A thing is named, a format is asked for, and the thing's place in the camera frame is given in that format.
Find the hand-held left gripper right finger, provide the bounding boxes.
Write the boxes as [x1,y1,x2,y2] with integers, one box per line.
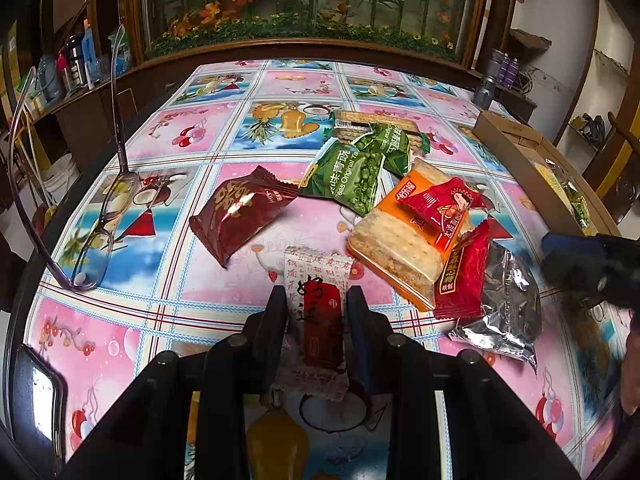
[349,286,581,480]

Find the red packet with figure print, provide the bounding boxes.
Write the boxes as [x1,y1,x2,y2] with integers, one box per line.
[397,177,488,256]

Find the wooden side cabinet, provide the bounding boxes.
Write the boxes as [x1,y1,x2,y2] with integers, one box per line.
[500,82,538,121]

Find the small green snack packet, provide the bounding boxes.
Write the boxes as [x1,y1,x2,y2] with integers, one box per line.
[350,122,430,177]

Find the blue green packet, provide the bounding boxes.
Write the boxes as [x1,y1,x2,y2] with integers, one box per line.
[107,27,133,73]

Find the red candy packet gold label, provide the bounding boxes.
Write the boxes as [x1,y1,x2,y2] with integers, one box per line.
[434,217,508,321]

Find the maroon snack packet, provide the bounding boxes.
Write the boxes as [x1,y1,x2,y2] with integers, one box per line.
[189,165,298,268]

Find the orange cracker packet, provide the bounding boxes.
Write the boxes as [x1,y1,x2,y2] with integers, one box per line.
[346,157,473,311]

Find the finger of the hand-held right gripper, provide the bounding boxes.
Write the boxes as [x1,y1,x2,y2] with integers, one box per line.
[542,260,640,311]
[544,233,640,264]

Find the wooden chair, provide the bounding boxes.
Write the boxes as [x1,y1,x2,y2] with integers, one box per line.
[582,112,640,226]

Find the brown wooden wall shelf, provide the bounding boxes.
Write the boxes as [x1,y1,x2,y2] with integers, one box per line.
[510,27,553,51]

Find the white plastic bucket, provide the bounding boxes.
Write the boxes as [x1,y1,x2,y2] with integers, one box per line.
[40,152,81,206]

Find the eyeglasses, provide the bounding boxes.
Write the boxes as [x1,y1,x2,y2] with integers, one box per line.
[7,25,143,293]

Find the large green pea packet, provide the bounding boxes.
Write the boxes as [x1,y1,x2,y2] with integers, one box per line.
[299,140,386,218]

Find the green wrapped cracker pack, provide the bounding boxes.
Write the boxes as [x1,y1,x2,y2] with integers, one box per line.
[332,110,426,143]

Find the yellow green pea packet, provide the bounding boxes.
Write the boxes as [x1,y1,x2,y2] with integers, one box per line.
[565,185,593,231]

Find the white red candy wrapper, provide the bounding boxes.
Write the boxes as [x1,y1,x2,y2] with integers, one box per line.
[272,247,353,403]

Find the grey flashlight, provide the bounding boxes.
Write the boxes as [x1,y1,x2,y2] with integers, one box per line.
[475,50,503,108]

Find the glass artificial flower display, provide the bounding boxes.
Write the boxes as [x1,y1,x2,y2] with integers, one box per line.
[120,0,493,63]

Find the steel thermos flask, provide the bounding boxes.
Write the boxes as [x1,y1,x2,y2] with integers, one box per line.
[62,35,86,93]

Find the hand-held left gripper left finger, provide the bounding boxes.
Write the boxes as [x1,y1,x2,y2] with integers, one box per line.
[60,285,291,480]

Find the smartphone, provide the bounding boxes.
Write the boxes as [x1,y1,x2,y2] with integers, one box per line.
[12,342,68,466]

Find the cardboard box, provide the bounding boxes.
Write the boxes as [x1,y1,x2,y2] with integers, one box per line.
[472,110,621,238]

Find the silver foil packet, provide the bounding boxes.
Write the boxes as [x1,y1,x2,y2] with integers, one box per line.
[447,240,543,373]

